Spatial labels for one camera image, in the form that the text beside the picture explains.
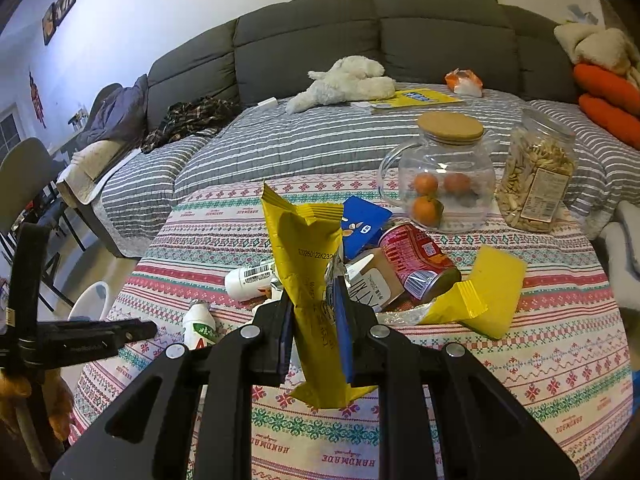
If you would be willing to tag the red wall ornament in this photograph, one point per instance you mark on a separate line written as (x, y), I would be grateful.
(37, 95)

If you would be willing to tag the yellow book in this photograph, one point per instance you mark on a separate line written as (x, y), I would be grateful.
(420, 97)

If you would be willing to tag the orange and white snack bag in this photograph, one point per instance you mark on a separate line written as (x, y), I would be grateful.
(462, 82)

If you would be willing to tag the red can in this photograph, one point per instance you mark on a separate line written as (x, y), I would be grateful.
(415, 257)

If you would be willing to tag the orange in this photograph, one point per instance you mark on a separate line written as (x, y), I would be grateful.
(426, 183)
(426, 210)
(457, 183)

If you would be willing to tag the orange carrot plush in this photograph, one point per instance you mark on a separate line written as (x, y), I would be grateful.
(607, 100)

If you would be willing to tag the plastic jar of seeds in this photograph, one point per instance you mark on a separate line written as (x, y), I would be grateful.
(535, 180)

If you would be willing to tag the white charger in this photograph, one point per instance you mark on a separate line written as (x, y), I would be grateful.
(267, 102)

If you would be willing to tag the white bottle with barcode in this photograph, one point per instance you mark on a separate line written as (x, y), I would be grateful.
(247, 280)

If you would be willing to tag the white bin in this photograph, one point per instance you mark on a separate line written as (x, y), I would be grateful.
(92, 300)

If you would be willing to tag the blue carton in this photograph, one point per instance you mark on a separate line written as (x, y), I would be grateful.
(367, 217)

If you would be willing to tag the dark purple jacket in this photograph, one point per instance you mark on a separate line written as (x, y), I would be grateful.
(115, 115)

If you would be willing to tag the orange furry cloth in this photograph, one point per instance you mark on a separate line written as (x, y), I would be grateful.
(55, 405)

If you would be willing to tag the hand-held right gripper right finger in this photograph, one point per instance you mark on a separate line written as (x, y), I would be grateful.
(344, 340)

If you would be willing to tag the silver foil wrapper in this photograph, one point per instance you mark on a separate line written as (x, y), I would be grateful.
(400, 316)

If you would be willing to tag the white plush toy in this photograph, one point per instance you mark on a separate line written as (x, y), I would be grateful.
(350, 82)

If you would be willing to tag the grey cushion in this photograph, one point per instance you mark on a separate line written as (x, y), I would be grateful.
(622, 240)

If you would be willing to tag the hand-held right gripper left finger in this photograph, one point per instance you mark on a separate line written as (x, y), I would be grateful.
(284, 345)

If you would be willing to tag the yellow snack wrapper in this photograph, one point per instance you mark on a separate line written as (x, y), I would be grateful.
(305, 260)

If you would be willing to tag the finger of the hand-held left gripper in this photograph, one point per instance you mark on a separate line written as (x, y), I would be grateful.
(90, 337)

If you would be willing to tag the clear snack bag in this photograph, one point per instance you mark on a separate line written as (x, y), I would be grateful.
(440, 160)

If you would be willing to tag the beige blanket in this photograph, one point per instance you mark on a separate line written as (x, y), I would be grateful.
(92, 165)

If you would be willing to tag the yellow flat packet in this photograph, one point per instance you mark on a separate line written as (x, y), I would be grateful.
(500, 280)

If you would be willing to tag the yellow crimped wrapper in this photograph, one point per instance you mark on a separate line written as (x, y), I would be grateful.
(460, 302)

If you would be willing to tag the dark plaid cloth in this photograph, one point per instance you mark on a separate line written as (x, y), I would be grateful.
(190, 117)

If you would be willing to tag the white bottle with green label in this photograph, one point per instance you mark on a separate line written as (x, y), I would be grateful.
(197, 325)

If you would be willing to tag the grey chair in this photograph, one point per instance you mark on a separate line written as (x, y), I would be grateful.
(25, 170)

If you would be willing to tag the grey sofa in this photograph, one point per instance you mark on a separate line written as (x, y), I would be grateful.
(310, 40)

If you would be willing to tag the beige plush toy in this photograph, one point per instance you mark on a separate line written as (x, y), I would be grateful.
(595, 42)

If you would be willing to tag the patterned tablecloth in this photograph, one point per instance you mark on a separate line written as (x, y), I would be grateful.
(550, 360)

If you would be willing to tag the brown and white carton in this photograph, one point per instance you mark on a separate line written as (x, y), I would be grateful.
(375, 280)

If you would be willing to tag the grey striped blanket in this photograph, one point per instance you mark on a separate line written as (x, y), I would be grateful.
(280, 150)

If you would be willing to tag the wall pictures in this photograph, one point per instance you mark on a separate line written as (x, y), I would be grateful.
(59, 10)

